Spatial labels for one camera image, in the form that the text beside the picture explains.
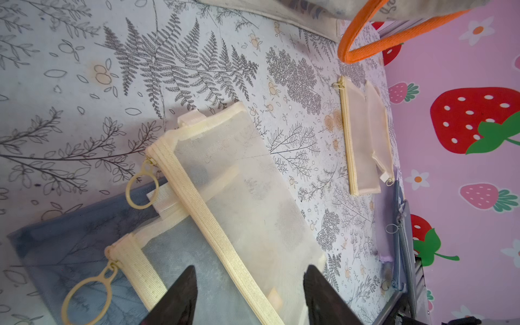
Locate cream canvas tote bag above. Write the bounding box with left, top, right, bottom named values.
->
left=204, top=0, right=487, bottom=64

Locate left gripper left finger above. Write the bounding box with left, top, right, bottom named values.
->
left=140, top=265, right=198, bottom=325

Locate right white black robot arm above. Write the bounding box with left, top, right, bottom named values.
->
left=395, top=289, right=484, bottom=324

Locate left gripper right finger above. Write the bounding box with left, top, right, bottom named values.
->
left=303, top=265, right=363, bottom=325

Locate grey pouch near right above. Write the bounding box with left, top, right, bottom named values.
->
left=385, top=180, right=418, bottom=320

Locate purple pouch near right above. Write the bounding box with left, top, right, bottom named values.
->
left=374, top=187, right=395, bottom=263

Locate blue grey pouch left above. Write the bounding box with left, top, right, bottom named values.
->
left=9, top=184, right=158, bottom=324

